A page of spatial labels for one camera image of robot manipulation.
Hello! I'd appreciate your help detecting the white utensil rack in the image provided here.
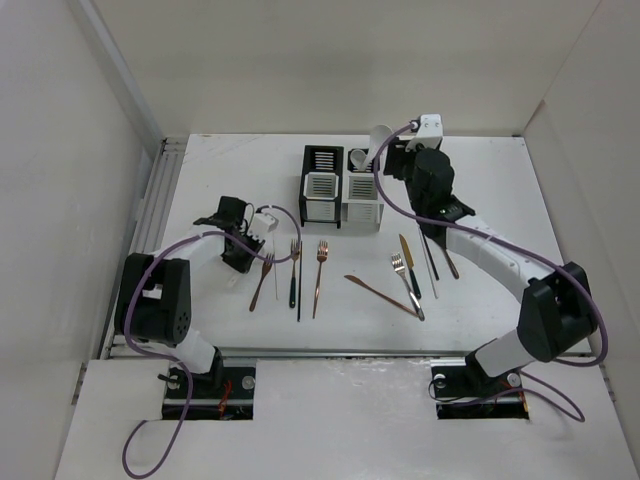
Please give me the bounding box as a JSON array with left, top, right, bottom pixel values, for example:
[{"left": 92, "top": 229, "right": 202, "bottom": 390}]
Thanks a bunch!
[{"left": 341, "top": 149, "right": 384, "bottom": 233}]

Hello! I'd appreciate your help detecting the right black chopstick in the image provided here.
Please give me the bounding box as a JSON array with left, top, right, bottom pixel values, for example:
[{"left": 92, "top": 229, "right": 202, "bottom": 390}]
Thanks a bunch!
[{"left": 420, "top": 230, "right": 440, "bottom": 281}]

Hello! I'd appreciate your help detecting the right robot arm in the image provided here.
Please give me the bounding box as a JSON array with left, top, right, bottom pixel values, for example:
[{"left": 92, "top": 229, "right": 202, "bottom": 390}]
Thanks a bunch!
[{"left": 382, "top": 135, "right": 602, "bottom": 394}]

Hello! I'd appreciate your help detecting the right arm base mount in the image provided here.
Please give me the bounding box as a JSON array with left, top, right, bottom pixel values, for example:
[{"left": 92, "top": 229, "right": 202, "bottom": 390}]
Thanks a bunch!
[{"left": 428, "top": 362, "right": 529, "bottom": 420}]

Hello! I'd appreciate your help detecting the black chopstick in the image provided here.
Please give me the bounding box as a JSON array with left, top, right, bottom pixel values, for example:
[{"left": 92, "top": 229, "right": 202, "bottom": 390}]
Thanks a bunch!
[
  {"left": 296, "top": 258, "right": 302, "bottom": 322},
  {"left": 420, "top": 230, "right": 440, "bottom": 281}
]

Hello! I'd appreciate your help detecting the brown wooden spoon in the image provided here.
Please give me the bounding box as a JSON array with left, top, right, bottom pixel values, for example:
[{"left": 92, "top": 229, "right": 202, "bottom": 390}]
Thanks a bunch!
[{"left": 440, "top": 247, "right": 460, "bottom": 279}]

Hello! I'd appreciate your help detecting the left white chopstick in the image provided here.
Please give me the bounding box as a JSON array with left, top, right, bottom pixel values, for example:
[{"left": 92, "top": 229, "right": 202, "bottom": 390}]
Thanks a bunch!
[{"left": 271, "top": 234, "right": 279, "bottom": 301}]

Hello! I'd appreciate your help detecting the gold fork green handle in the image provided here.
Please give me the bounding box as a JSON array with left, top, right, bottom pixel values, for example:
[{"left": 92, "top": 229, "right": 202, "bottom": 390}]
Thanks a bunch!
[{"left": 288, "top": 239, "right": 302, "bottom": 309}]

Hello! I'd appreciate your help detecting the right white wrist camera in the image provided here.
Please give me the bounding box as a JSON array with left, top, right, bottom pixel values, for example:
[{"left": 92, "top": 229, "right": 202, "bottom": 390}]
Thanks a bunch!
[{"left": 405, "top": 114, "right": 444, "bottom": 152}]

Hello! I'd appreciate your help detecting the rose gold knife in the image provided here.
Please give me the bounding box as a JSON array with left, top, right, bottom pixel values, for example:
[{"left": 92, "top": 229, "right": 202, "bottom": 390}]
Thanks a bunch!
[{"left": 344, "top": 274, "right": 418, "bottom": 318}]

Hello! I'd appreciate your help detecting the small white ceramic spoon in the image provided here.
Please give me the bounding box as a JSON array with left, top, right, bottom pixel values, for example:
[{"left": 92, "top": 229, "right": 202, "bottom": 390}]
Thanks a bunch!
[{"left": 363, "top": 125, "right": 393, "bottom": 171}]

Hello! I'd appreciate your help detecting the rose gold fork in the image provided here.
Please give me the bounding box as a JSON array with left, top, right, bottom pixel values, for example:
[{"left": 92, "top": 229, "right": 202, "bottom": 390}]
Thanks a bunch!
[{"left": 312, "top": 240, "right": 329, "bottom": 319}]

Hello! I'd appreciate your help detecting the aluminium rail left side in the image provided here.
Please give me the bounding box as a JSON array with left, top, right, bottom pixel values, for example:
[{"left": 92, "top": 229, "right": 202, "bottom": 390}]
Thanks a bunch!
[{"left": 97, "top": 137, "right": 188, "bottom": 360}]

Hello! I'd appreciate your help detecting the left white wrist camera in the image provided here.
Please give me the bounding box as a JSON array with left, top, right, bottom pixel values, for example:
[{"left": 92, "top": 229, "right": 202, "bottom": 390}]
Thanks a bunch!
[{"left": 247, "top": 212, "right": 279, "bottom": 241}]

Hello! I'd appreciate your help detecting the aluminium rail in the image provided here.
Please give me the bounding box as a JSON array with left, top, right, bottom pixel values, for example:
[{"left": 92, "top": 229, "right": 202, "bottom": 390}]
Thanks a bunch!
[
  {"left": 97, "top": 137, "right": 188, "bottom": 360},
  {"left": 220, "top": 347, "right": 466, "bottom": 360}
]

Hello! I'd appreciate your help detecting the right white chopstick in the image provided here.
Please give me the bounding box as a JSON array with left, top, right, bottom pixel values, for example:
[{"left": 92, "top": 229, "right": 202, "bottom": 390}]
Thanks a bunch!
[{"left": 418, "top": 229, "right": 439, "bottom": 300}]

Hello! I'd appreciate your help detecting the left black chopstick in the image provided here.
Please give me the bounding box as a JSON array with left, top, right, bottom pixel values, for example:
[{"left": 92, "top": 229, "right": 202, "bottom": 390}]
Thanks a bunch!
[{"left": 296, "top": 258, "right": 302, "bottom": 322}]

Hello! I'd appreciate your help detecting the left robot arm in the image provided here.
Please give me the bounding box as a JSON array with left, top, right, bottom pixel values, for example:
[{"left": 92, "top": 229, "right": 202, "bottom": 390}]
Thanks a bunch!
[{"left": 114, "top": 196, "right": 277, "bottom": 397}]

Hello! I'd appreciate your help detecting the silver fork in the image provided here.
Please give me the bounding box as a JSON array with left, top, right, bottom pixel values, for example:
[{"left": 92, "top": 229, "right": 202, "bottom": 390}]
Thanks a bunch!
[{"left": 391, "top": 253, "right": 425, "bottom": 322}]

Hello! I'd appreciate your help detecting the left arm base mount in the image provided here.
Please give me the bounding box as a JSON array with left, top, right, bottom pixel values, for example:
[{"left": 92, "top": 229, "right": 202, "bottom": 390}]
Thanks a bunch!
[{"left": 158, "top": 358, "right": 257, "bottom": 421}]

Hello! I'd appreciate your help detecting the large white ceramic spoon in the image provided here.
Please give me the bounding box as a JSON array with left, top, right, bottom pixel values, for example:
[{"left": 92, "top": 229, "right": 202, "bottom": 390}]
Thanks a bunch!
[{"left": 348, "top": 149, "right": 371, "bottom": 173}]

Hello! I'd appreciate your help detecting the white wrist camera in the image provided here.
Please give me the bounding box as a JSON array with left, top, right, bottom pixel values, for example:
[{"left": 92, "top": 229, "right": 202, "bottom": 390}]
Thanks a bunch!
[
  {"left": 247, "top": 212, "right": 279, "bottom": 241},
  {"left": 405, "top": 114, "right": 444, "bottom": 152}
]

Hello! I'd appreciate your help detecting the black utensil rack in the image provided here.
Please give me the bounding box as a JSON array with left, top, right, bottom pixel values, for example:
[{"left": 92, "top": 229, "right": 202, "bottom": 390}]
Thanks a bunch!
[{"left": 298, "top": 145, "right": 344, "bottom": 229}]

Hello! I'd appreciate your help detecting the aluminium rail front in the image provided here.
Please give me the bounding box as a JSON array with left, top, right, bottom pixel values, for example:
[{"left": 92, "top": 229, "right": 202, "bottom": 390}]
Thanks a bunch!
[{"left": 220, "top": 347, "right": 466, "bottom": 360}]

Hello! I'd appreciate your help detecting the small copper fork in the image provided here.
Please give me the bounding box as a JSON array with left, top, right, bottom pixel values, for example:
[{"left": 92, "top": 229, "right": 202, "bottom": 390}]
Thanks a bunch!
[{"left": 249, "top": 253, "right": 275, "bottom": 312}]

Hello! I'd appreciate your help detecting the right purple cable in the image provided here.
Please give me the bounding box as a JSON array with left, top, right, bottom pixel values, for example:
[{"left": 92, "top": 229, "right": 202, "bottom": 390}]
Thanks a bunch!
[{"left": 373, "top": 118, "right": 610, "bottom": 424}]

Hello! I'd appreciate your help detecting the white chopstick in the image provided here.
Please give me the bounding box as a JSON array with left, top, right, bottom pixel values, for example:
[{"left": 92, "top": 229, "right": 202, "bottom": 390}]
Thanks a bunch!
[
  {"left": 271, "top": 234, "right": 279, "bottom": 301},
  {"left": 418, "top": 229, "right": 439, "bottom": 300}
]

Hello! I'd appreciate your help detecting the gold knife green handle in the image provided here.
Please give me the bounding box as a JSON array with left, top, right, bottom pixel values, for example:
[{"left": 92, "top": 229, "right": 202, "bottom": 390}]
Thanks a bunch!
[{"left": 399, "top": 234, "right": 422, "bottom": 300}]

